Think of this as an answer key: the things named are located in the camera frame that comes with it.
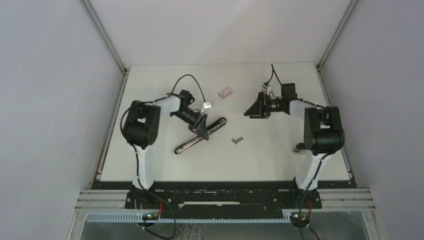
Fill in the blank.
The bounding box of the aluminium frame rail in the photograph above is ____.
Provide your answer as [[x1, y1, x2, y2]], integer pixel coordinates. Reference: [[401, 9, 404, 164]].
[[74, 189, 376, 223]]

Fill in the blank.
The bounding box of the silver staple strip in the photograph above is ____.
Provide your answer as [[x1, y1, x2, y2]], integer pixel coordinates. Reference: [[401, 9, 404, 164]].
[[231, 136, 244, 145]]

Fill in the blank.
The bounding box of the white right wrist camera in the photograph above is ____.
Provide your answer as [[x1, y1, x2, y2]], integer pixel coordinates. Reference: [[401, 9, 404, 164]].
[[261, 82, 271, 95]]

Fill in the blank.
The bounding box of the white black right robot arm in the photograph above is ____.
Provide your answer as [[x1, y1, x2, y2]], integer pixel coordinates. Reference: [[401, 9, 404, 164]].
[[243, 83, 346, 208]]

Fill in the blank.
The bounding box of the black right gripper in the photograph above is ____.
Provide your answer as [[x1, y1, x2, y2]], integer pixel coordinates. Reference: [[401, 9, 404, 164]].
[[244, 92, 285, 119]]

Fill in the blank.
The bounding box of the red white staple box sleeve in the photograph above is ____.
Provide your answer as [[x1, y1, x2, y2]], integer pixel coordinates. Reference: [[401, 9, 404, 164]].
[[218, 86, 233, 99]]

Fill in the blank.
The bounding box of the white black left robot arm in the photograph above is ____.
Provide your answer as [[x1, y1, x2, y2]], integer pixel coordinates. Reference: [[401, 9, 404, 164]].
[[120, 90, 209, 209]]

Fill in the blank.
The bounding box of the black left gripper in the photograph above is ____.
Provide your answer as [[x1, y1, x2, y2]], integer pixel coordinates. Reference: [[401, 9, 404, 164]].
[[171, 109, 209, 141]]

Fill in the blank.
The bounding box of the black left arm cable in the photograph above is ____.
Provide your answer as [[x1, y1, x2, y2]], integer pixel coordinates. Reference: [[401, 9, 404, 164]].
[[119, 74, 208, 190]]

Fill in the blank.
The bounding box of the black stapler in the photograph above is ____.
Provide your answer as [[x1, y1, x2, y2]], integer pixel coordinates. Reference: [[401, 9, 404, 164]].
[[174, 117, 228, 155]]

